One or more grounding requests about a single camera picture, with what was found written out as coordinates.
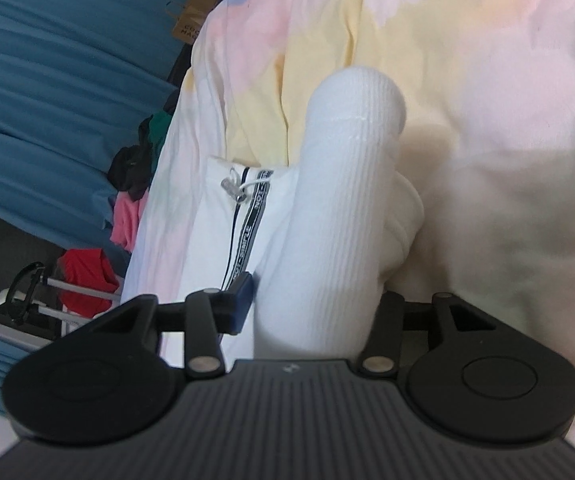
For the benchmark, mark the white sweatpants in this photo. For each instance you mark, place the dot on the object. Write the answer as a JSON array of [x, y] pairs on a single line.
[[320, 238]]

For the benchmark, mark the green garment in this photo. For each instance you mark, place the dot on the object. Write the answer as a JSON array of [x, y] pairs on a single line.
[[158, 129]]

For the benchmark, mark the brown paper bag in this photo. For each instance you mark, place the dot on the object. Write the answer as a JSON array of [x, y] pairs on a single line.
[[188, 17]]

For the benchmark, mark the black garment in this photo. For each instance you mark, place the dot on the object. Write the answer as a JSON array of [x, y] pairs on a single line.
[[133, 167]]

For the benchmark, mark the right blue curtain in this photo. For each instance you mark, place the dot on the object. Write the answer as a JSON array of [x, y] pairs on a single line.
[[76, 79]]

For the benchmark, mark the red garment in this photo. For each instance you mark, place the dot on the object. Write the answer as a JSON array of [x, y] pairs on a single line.
[[88, 268]]

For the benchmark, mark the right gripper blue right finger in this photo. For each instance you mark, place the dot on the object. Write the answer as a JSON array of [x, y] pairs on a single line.
[[381, 353]]

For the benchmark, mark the white garment steamer stand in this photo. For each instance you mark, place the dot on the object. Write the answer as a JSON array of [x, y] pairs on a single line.
[[37, 291]]

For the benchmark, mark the pink garment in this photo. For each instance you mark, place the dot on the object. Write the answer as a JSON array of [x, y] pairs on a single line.
[[126, 217]]

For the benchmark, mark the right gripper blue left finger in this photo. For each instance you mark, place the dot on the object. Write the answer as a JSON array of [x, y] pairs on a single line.
[[209, 314]]

